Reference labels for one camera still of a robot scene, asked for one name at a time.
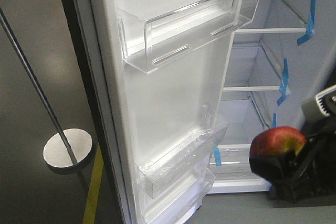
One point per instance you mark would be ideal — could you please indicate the fridge door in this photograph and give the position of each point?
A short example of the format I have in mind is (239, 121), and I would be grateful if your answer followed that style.
(138, 115)

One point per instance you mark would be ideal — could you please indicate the red yellow apple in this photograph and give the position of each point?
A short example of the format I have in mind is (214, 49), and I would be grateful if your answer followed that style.
(277, 141)

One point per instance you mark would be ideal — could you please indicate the clear door bin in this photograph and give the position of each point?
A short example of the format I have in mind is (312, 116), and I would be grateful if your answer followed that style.
(157, 174)
(155, 33)
(179, 198)

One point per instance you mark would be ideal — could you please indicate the clear bottom door bin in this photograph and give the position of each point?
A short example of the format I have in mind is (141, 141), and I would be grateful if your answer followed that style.
(179, 198)

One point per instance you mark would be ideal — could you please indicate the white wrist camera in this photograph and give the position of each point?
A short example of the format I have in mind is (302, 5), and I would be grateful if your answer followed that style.
(320, 106)

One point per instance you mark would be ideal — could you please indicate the clear lower door bin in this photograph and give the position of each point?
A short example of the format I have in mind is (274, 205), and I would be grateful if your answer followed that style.
(157, 174)

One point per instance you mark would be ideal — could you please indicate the clear crisper drawer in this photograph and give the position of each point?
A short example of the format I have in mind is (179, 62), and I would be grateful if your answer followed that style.
(235, 164)

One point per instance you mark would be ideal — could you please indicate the dark grey fridge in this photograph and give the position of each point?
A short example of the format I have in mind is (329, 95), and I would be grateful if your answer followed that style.
(303, 31)

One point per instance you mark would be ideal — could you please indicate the silver sign stand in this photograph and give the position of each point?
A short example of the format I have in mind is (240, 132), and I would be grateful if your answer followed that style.
(67, 151)

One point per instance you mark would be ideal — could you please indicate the clear upper door bin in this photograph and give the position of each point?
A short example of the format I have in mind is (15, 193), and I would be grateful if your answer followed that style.
(155, 33)

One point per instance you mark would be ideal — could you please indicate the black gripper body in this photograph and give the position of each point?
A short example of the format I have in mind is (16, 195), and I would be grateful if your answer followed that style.
(309, 174)

